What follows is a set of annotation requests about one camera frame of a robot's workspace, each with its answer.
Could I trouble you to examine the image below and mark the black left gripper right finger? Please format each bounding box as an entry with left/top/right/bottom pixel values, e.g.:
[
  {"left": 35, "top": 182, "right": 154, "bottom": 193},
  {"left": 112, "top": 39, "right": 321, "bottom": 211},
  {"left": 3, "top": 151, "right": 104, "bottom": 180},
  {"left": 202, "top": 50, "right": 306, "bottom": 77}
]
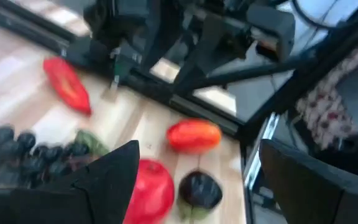
[{"left": 259, "top": 138, "right": 358, "bottom": 224}]

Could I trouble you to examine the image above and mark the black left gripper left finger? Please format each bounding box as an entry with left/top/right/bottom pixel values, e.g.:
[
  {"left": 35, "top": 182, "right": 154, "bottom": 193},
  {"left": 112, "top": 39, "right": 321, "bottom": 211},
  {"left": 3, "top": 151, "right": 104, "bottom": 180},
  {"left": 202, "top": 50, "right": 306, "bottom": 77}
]
[{"left": 0, "top": 139, "right": 141, "bottom": 224}]

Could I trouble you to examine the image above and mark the red apple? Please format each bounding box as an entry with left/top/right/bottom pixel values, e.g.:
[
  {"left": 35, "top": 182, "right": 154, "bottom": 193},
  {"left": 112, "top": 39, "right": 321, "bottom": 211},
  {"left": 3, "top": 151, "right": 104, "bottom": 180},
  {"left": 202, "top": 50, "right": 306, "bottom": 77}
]
[{"left": 122, "top": 158, "right": 176, "bottom": 224}]

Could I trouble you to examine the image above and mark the black grape bunch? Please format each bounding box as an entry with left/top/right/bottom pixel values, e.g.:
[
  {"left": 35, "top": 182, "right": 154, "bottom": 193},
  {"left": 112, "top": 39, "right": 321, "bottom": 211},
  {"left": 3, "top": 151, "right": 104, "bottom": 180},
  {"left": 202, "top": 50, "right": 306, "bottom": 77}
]
[{"left": 0, "top": 124, "right": 110, "bottom": 189}]

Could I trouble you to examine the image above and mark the dark round mangosteen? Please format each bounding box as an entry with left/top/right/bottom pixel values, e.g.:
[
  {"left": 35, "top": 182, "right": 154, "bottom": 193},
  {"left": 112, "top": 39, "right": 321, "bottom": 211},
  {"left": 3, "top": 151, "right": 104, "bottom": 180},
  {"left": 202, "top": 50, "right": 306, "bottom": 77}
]
[{"left": 177, "top": 170, "right": 224, "bottom": 220}]

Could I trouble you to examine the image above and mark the red chili pepper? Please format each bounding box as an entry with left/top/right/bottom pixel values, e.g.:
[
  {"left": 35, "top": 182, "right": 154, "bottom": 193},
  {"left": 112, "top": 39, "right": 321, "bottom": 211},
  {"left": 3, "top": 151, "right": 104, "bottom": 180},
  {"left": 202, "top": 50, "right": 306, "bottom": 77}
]
[{"left": 42, "top": 57, "right": 93, "bottom": 116}]

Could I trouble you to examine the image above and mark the person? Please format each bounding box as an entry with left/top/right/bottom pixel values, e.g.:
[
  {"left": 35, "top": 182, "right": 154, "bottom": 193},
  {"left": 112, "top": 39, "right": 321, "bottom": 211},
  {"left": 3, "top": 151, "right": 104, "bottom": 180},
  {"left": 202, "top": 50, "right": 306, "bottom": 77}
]
[{"left": 294, "top": 34, "right": 358, "bottom": 150}]

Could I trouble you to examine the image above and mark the black metal table frame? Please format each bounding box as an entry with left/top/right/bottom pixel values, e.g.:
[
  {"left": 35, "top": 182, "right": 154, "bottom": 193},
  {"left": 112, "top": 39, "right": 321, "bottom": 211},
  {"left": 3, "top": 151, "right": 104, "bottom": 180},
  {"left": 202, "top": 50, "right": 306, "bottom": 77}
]
[{"left": 0, "top": 0, "right": 358, "bottom": 224}]

